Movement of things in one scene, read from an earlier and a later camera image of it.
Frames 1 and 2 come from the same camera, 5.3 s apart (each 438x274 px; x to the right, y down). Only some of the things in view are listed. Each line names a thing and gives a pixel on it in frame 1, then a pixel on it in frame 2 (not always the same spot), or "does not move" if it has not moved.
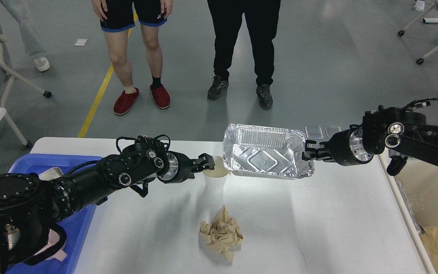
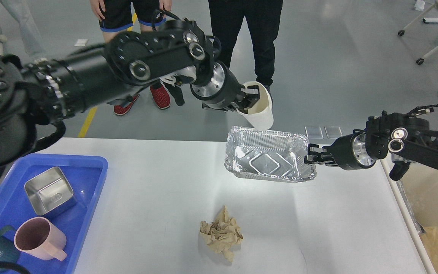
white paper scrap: (81, 42) does not move
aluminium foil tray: (265, 152) does not move
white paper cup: (215, 179) -> (260, 116)
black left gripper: (180, 169) -> (224, 89)
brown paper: (222, 234) does not move
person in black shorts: (120, 16) does not move
